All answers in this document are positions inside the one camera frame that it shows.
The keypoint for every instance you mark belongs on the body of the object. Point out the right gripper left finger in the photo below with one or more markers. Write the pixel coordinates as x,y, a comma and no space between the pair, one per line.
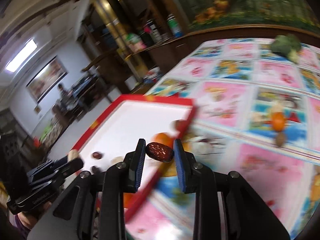
89,196

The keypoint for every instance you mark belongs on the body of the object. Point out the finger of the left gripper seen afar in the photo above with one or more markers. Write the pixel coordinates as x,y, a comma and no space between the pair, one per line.
65,167

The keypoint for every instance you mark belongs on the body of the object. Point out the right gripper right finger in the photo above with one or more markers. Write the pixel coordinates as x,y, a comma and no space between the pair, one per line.
226,206

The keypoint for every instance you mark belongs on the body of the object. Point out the dark red date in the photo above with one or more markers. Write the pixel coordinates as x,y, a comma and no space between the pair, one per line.
95,170
159,152
97,155

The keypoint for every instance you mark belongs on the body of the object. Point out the dark red date front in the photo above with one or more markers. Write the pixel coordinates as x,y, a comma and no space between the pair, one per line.
97,155

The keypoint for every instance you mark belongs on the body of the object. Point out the orange tangerine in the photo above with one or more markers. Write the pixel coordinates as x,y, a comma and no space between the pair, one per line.
163,138
278,121

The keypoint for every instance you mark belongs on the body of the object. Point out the orange tangerine front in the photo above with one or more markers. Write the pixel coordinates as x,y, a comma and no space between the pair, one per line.
163,138

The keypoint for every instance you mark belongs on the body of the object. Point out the beige snack chunk large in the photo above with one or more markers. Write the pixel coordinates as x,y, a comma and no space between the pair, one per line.
117,160

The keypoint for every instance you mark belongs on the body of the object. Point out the brown round fruit back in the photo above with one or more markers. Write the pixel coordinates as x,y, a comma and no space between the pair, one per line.
280,139

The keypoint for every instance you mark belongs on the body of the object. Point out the brown round fruit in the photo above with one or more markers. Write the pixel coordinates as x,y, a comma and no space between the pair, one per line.
180,125
280,139

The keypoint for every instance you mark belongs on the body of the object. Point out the brown round fruit front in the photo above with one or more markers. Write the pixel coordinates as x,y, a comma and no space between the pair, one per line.
180,125

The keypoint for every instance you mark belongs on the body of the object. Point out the person's left hand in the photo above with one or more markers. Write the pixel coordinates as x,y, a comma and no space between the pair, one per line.
29,220

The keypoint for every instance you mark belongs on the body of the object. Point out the red shallow box tray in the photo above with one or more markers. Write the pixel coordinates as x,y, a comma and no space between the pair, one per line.
117,131

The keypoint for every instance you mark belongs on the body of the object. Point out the seated person in background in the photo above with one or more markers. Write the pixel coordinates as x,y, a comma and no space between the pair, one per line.
65,97

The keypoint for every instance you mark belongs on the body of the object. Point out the framed landscape painting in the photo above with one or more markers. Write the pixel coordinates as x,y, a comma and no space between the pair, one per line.
49,76

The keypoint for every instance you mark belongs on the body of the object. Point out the colourful fruit pattern tablecloth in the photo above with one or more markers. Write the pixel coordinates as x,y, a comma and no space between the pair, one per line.
236,87

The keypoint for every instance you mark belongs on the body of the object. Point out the dark wooden chair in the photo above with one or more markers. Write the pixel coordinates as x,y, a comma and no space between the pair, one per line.
115,68

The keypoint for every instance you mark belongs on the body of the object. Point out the ceiling light panel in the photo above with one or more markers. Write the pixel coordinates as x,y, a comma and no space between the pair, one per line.
22,56

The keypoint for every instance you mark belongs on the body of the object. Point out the black thermos flask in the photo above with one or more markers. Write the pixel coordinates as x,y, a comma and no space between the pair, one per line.
156,35

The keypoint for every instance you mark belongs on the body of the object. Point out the green leafy vegetable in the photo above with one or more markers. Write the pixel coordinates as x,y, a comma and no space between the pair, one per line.
287,46

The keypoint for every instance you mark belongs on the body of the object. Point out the green label plastic bottle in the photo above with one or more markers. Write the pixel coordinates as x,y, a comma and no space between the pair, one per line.
174,26

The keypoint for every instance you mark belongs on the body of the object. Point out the flower and bamboo glass display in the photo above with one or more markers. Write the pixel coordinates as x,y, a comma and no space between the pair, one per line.
204,14

